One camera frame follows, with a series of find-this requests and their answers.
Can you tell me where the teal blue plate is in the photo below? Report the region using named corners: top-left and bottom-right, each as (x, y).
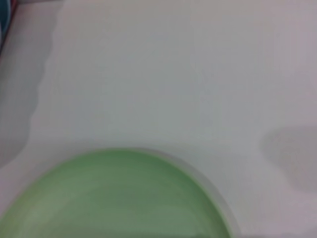
top-left (0, 0), bottom-right (14, 42)

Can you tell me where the light green plate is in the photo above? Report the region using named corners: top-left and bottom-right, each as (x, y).
top-left (0, 147), bottom-right (240, 238)

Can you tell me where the dark red plate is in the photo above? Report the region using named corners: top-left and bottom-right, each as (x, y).
top-left (0, 0), bottom-right (20, 59)

